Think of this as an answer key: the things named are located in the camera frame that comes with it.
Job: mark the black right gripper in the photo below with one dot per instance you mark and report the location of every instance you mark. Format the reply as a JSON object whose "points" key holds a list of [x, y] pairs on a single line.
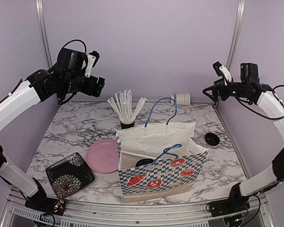
{"points": [[220, 86]]}

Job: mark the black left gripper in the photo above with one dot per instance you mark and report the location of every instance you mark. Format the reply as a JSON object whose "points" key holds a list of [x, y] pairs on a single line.
{"points": [[90, 89]]}

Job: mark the stack of white paper cups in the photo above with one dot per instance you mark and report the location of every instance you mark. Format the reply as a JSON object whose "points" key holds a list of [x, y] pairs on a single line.
{"points": [[182, 99]]}

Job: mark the stack of black lids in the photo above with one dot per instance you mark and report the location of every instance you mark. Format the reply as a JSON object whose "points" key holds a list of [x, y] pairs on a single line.
{"points": [[212, 139]]}

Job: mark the blue checkered paper bag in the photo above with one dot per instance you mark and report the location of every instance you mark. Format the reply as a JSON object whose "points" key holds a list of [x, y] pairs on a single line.
{"points": [[177, 163]]}

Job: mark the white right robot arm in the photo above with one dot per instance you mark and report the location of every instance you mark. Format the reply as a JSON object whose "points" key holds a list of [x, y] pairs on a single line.
{"points": [[256, 123]]}

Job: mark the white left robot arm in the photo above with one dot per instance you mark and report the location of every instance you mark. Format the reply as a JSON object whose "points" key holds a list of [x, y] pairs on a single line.
{"points": [[25, 114]]}

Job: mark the bundle of wrapped white straws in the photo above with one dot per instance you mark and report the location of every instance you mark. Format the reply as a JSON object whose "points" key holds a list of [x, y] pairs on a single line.
{"points": [[121, 103]]}

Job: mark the black cup holding straws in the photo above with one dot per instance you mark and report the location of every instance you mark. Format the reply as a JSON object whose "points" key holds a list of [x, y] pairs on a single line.
{"points": [[126, 125]]}

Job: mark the pink round plate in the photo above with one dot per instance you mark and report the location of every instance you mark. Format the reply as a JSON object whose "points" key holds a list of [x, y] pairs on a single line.
{"points": [[103, 156]]}

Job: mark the black floral square plate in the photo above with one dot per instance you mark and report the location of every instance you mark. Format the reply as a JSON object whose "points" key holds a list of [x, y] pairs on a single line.
{"points": [[69, 175]]}

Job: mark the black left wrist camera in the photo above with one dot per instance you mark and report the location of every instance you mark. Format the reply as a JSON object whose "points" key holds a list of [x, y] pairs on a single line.
{"points": [[76, 62]]}

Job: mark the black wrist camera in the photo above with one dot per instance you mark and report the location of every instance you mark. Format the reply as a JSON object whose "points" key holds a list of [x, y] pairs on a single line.
{"points": [[248, 73], [76, 62]]}

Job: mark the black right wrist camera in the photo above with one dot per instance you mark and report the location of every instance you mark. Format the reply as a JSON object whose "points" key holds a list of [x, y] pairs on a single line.
{"points": [[248, 73]]}

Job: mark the right aluminium frame post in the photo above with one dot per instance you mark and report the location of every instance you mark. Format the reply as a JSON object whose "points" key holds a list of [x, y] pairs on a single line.
{"points": [[236, 33]]}

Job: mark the aluminium frame post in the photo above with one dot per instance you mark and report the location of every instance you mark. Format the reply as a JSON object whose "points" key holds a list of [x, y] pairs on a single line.
{"points": [[43, 32], [236, 33]]}

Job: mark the left aluminium frame post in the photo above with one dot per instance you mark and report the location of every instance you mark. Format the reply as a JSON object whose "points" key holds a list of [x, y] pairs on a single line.
{"points": [[43, 32]]}

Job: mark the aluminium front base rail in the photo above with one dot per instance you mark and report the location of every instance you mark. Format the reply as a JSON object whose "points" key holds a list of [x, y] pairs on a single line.
{"points": [[90, 214]]}

